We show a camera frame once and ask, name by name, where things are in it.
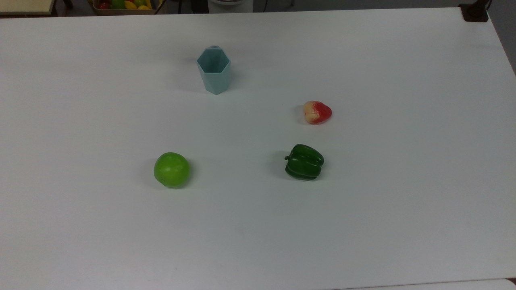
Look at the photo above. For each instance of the light blue hexagonal mug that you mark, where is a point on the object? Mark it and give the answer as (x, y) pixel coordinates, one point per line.
(216, 78)

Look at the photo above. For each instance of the dark green toy bell pepper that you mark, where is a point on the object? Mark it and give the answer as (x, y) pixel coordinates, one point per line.
(305, 162)

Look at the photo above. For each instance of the red and cream toy fruit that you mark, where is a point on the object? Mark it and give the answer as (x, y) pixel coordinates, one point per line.
(317, 112)

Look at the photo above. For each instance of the light green toy apple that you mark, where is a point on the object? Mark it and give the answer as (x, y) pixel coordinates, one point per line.
(171, 170)

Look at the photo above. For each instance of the basket of toy fruit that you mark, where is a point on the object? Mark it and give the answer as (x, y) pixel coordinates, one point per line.
(125, 10)

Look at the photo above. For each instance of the small yellow toy fruit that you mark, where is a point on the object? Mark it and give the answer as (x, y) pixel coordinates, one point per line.
(131, 5)

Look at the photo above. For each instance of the small red toy fruit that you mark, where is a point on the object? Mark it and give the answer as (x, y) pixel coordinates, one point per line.
(104, 5)

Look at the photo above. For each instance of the beige wooden board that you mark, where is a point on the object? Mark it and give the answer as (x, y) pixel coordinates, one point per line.
(25, 6)

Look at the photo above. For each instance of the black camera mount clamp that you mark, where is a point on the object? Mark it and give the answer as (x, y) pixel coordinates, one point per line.
(475, 13)

